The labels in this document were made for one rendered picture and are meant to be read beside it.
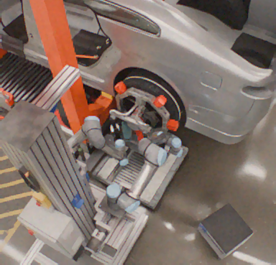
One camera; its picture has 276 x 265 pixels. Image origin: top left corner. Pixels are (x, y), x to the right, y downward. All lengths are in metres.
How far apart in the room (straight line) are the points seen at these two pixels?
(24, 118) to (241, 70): 1.52
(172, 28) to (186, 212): 1.93
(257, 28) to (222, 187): 1.98
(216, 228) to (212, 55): 1.58
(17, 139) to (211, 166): 2.60
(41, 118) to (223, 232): 2.07
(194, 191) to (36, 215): 1.90
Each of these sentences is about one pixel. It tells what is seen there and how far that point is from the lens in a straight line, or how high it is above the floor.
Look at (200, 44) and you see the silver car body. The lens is 2.41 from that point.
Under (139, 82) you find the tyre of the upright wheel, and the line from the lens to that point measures 2.85.
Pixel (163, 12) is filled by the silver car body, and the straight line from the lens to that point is 2.51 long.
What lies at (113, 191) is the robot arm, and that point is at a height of 1.05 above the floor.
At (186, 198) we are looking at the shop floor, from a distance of 3.52.
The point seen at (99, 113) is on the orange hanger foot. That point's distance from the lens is 3.29.
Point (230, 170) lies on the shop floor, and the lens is 3.75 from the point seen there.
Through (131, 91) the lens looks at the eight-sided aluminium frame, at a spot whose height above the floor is 1.12.
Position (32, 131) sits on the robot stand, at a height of 2.03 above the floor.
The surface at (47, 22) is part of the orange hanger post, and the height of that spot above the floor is 2.01.
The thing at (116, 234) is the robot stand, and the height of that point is 0.74.
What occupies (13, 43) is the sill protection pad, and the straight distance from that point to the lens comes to 4.08.
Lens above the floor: 3.22
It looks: 54 degrees down
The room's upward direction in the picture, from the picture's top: 4 degrees counter-clockwise
